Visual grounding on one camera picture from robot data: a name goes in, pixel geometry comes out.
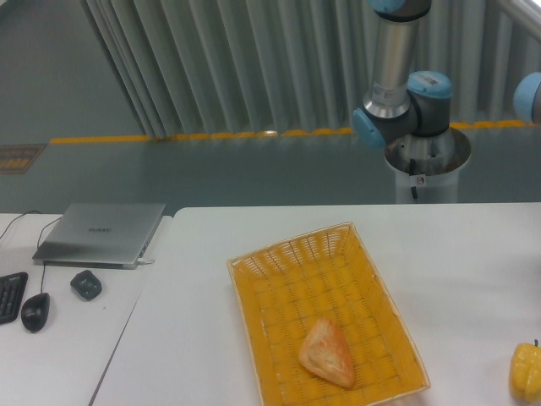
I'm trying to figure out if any black keyboard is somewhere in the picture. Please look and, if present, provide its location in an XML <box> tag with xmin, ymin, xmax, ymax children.
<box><xmin>0</xmin><ymin>272</ymin><xmax>28</xmax><ymax>325</ymax></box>

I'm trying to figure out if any white pleated curtain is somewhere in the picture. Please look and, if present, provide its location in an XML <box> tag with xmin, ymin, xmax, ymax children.
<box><xmin>82</xmin><ymin>1</ymin><xmax>540</xmax><ymax>139</ymax></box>

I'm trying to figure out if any black pedestal cable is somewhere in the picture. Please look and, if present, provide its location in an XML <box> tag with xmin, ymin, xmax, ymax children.
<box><xmin>407</xmin><ymin>158</ymin><xmax>419</xmax><ymax>200</ymax></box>

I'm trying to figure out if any silver closed laptop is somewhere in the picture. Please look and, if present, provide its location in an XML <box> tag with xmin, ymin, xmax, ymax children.
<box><xmin>33</xmin><ymin>203</ymin><xmax>166</xmax><ymax>269</ymax></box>

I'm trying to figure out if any triangular puff pastry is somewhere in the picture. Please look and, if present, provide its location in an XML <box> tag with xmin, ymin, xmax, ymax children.
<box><xmin>298</xmin><ymin>318</ymin><xmax>355</xmax><ymax>388</ymax></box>

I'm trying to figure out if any black thin cable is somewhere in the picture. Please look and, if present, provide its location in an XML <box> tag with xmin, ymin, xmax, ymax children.
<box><xmin>0</xmin><ymin>210</ymin><xmax>65</xmax><ymax>240</ymax></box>

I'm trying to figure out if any small black controller device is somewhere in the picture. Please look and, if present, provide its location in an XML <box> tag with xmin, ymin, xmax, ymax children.
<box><xmin>70</xmin><ymin>270</ymin><xmax>102</xmax><ymax>301</ymax></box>

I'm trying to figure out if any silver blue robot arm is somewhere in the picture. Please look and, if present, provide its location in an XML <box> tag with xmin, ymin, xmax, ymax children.
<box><xmin>352</xmin><ymin>1</ymin><xmax>452</xmax><ymax>148</ymax></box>

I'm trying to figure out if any yellow wicker basket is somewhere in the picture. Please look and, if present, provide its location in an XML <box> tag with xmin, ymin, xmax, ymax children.
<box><xmin>227</xmin><ymin>222</ymin><xmax>430</xmax><ymax>405</ymax></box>

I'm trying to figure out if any yellow bell pepper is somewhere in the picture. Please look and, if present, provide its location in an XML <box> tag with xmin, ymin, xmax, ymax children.
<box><xmin>509</xmin><ymin>339</ymin><xmax>540</xmax><ymax>403</ymax></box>

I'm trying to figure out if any black computer mouse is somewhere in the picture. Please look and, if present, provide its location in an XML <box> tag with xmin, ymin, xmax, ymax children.
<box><xmin>20</xmin><ymin>293</ymin><xmax>51</xmax><ymax>333</ymax></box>

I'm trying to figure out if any black mouse cable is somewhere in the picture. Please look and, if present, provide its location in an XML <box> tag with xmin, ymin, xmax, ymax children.
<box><xmin>36</xmin><ymin>217</ymin><xmax>63</xmax><ymax>294</ymax></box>

